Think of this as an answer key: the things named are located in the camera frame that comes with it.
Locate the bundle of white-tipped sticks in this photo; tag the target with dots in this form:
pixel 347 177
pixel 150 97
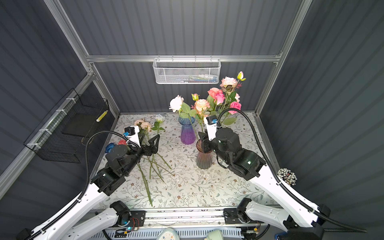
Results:
pixel 287 176

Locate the cream white rose stem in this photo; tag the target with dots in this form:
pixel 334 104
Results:
pixel 177 105

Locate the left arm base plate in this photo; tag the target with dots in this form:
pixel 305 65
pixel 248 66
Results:
pixel 134 219

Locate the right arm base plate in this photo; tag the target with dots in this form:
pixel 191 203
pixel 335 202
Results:
pixel 233 216

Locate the hot pink rose stem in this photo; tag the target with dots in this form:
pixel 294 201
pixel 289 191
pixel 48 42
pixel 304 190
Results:
pixel 235 105

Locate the black wire basket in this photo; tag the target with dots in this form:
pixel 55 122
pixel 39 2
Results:
pixel 64 136

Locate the blue purple glass vase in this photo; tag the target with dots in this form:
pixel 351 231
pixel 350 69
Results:
pixel 188 135

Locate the pink grey glass vase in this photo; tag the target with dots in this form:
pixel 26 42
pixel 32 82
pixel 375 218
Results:
pixel 204 160

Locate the magenta rose long stem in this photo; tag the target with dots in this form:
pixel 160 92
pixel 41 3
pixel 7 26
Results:
pixel 219 98

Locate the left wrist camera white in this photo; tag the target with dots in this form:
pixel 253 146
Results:
pixel 132 135

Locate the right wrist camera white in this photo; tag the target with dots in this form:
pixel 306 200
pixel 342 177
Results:
pixel 211 125

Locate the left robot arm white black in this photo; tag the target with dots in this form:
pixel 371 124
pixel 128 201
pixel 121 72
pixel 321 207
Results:
pixel 121 160

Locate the markers in white basket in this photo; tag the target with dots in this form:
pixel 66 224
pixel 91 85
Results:
pixel 198 79

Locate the floral patterned table mat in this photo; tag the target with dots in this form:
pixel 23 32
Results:
pixel 192 186

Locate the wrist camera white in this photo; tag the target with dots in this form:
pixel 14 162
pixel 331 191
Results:
pixel 132 135
pixel 211 125

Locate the bunch of artificial flowers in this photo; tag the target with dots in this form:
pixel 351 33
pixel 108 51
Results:
pixel 154 172

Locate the salmon pink rose stem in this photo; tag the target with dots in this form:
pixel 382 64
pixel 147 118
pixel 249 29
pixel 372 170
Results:
pixel 214 92

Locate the white wire mesh basket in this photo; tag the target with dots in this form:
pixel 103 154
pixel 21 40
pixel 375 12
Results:
pixel 166 72

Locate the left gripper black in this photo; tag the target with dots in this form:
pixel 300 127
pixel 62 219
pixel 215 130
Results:
pixel 152 149

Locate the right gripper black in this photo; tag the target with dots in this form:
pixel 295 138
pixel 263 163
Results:
pixel 204 138

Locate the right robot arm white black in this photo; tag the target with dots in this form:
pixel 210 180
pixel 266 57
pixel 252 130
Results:
pixel 291 217

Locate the yellow green marker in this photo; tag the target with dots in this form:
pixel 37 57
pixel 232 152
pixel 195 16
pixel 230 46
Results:
pixel 101 116

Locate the peach spray rose stem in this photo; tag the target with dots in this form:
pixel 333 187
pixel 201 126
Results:
pixel 202 108

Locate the white vented rail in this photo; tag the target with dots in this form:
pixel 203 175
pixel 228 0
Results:
pixel 229 233

